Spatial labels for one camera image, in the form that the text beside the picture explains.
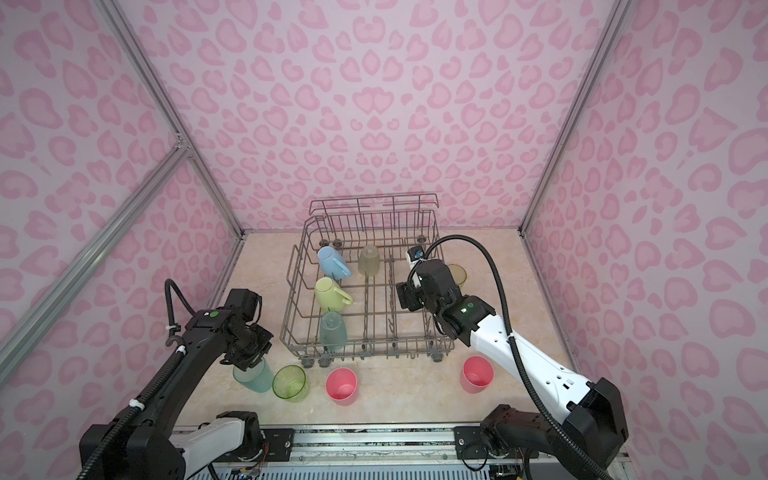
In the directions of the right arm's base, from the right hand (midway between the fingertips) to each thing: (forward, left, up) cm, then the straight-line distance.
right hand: (411, 278), depth 78 cm
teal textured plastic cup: (-9, +21, -12) cm, 26 cm away
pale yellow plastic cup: (+16, +13, -13) cm, 25 cm away
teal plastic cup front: (-22, +38, -12) cm, 46 cm away
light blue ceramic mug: (+13, +25, -11) cm, 30 cm away
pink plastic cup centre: (-21, +19, -22) cm, 35 cm away
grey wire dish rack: (+13, +23, -20) cm, 34 cm away
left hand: (-13, +38, -13) cm, 42 cm away
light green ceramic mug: (+1, +23, -10) cm, 26 cm away
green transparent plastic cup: (-20, +33, -21) cm, 44 cm away
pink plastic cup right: (-16, -19, -22) cm, 33 cm away
